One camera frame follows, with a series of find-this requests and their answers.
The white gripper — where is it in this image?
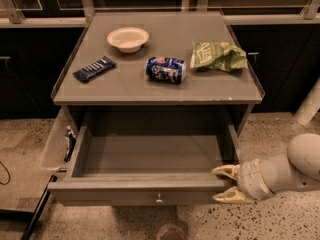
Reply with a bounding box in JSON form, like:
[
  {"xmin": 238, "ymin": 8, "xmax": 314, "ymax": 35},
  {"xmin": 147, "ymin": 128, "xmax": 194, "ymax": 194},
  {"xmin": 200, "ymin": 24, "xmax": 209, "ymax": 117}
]
[{"xmin": 211, "ymin": 159, "xmax": 274, "ymax": 204}]

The grey top drawer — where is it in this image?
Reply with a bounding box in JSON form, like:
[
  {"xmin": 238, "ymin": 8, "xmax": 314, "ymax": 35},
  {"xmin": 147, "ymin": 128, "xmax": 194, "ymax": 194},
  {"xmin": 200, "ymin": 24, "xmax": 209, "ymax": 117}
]
[{"xmin": 49, "ymin": 108, "xmax": 238, "ymax": 206}]

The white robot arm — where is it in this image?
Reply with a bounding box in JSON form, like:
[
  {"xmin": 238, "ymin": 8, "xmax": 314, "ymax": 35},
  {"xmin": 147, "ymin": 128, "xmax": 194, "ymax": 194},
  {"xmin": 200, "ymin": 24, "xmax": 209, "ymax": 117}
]
[{"xmin": 211, "ymin": 133, "xmax": 320, "ymax": 204}]

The grey drawer cabinet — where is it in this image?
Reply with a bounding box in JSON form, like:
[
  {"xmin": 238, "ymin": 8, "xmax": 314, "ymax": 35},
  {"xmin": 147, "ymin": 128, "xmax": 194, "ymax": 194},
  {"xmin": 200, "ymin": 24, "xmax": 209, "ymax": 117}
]
[{"xmin": 54, "ymin": 12, "xmax": 263, "ymax": 136}]

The crushed blue soda can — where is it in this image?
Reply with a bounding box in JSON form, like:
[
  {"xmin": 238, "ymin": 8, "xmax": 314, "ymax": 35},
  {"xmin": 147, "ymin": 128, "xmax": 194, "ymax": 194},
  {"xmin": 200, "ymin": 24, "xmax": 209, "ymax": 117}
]
[{"xmin": 146, "ymin": 57, "xmax": 186, "ymax": 84}]

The green chip bag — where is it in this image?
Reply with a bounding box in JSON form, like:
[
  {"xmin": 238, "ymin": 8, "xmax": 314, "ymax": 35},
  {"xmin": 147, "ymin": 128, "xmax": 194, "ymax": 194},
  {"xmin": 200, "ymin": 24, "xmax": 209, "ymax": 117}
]
[{"xmin": 190, "ymin": 42, "xmax": 248, "ymax": 72}]

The snack packet in bin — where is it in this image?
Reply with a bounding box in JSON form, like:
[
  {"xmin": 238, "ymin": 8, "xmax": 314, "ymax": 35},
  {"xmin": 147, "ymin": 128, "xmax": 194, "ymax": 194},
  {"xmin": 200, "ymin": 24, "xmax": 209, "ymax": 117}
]
[{"xmin": 64, "ymin": 125, "xmax": 76, "ymax": 162}]

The clear plastic bin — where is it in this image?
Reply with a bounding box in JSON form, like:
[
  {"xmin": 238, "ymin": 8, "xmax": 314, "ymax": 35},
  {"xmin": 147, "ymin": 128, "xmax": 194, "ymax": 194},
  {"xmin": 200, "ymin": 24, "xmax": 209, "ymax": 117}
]
[{"xmin": 41, "ymin": 107, "xmax": 78, "ymax": 171}]

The blue snack bar wrapper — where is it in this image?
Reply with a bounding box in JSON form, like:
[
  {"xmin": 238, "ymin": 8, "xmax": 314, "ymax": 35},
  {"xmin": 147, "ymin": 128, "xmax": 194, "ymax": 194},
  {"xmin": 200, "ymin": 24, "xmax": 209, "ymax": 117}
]
[{"xmin": 73, "ymin": 56, "xmax": 116, "ymax": 83}]

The white paper bowl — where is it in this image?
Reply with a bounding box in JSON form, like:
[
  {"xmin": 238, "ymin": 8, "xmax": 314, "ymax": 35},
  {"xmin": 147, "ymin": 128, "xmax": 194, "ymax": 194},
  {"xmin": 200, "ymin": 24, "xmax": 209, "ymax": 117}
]
[{"xmin": 107, "ymin": 27, "xmax": 149, "ymax": 53}]

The black floor bar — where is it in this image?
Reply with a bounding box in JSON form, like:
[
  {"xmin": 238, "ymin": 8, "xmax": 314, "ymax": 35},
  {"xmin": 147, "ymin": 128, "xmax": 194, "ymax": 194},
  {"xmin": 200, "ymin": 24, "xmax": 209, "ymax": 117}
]
[{"xmin": 20, "ymin": 175, "xmax": 57, "ymax": 240}]

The metal window railing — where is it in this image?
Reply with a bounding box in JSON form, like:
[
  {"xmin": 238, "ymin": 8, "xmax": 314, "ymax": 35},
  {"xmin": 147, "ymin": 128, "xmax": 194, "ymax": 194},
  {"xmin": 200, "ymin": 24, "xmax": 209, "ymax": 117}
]
[{"xmin": 0, "ymin": 0, "xmax": 320, "ymax": 25}]

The black cable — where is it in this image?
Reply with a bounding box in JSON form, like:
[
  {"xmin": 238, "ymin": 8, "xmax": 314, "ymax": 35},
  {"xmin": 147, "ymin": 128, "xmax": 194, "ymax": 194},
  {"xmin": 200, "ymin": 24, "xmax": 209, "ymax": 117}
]
[{"xmin": 0, "ymin": 161, "xmax": 12, "ymax": 186}]

